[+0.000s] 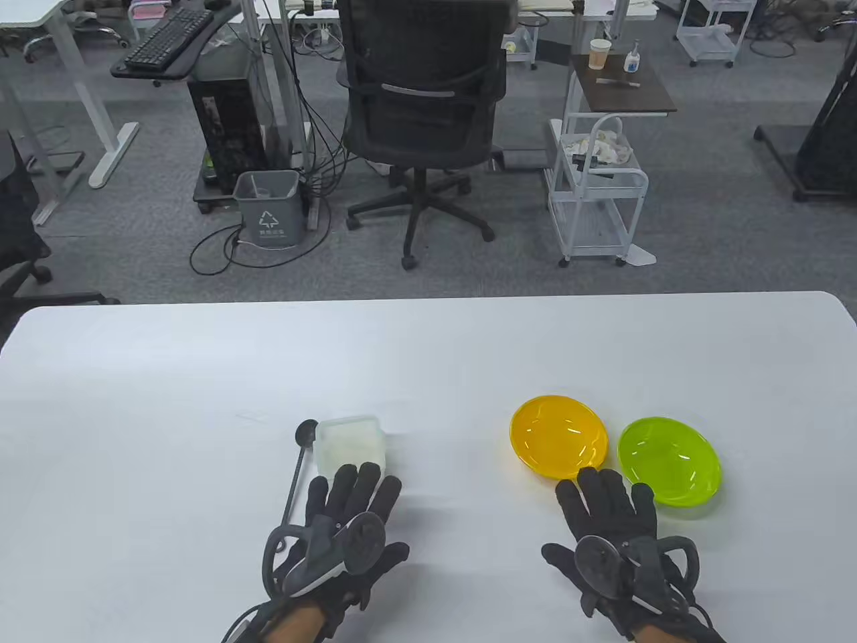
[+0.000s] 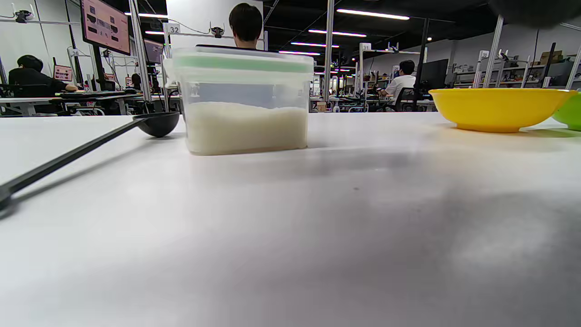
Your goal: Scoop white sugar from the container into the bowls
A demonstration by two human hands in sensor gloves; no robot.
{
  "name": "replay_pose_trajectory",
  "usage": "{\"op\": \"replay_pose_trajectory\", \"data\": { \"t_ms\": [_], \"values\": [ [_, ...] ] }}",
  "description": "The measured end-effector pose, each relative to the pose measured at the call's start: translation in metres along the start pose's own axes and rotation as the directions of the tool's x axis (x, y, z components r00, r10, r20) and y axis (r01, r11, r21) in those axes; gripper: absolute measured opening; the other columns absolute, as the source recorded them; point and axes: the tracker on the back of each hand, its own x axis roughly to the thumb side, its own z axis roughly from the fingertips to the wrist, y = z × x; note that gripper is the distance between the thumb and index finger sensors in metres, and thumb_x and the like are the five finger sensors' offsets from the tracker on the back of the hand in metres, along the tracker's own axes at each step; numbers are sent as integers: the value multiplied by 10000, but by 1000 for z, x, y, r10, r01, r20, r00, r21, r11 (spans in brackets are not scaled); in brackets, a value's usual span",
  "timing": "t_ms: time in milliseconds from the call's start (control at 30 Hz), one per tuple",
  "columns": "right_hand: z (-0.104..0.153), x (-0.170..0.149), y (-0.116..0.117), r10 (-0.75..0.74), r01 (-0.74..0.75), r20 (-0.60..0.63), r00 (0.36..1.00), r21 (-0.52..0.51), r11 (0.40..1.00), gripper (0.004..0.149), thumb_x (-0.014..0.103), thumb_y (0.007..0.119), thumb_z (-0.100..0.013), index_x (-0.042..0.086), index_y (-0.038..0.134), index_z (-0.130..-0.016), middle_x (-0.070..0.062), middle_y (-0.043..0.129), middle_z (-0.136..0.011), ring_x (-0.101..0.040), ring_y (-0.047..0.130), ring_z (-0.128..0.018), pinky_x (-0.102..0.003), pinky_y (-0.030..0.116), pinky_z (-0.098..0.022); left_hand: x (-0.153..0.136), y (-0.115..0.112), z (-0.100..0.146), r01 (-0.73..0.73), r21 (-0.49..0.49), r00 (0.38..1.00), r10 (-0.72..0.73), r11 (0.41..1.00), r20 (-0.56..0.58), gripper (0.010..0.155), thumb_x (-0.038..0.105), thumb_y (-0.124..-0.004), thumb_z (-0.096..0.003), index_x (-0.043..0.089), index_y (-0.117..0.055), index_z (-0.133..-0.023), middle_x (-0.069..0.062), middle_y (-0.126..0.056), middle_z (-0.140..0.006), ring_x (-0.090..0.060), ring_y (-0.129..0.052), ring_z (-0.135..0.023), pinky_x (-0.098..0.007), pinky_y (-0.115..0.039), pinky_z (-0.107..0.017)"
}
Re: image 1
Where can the person's right forearm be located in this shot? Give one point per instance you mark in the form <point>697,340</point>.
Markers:
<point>653,636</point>

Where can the black mesh office chair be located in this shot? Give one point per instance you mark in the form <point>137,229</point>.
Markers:
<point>422,67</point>

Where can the orange plastic bowl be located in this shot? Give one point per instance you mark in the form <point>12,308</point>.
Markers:
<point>556,435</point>

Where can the person's left hand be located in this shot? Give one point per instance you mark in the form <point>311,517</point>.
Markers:
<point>355,489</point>

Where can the small white cart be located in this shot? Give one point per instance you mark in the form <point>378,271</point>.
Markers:
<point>522,40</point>

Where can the green plastic bowl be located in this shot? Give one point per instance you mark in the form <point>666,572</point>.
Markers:
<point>669,459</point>

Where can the dark brown side table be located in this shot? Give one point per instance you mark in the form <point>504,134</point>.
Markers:
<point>629,100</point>

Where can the pink box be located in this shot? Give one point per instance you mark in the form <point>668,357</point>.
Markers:
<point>147,10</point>

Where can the black floor stand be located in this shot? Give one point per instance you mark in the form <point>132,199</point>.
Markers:
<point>830,134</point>

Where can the crumpled white cloth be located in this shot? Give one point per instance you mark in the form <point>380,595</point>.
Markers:
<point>606,144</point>

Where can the white desk leg frame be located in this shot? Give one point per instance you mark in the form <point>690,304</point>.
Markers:
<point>301,140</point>

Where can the clear plastic sugar container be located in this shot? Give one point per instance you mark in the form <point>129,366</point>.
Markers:
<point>323,467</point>

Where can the white power strip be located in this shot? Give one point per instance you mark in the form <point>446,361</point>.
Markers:
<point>312,214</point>

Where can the paper cup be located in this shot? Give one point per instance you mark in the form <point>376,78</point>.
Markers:
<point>600,57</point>

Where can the white utility cart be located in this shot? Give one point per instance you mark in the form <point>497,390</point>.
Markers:
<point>706,40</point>

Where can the black keyboard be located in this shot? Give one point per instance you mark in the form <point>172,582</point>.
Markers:
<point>167,40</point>

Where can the person's right hand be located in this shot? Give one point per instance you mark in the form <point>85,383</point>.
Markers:
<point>602,502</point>

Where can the black hand tracker controller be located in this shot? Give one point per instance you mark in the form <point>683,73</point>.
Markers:
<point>365,542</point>
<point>599,562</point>

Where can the white standing desk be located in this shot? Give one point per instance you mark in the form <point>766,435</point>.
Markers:
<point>20,13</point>

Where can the black computer tower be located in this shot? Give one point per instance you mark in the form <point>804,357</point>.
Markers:
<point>224,127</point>

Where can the grey trash bin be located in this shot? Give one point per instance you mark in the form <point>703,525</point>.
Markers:
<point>271,218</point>

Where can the black keyboard tray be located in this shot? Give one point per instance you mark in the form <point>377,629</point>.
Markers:
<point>224,17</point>

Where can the person's left forearm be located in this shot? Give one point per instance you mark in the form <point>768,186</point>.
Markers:
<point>294,626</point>

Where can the white pump bottle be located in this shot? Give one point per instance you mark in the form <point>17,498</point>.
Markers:
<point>631,63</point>

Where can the black flat base plate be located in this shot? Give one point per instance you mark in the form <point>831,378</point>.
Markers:
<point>525,159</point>

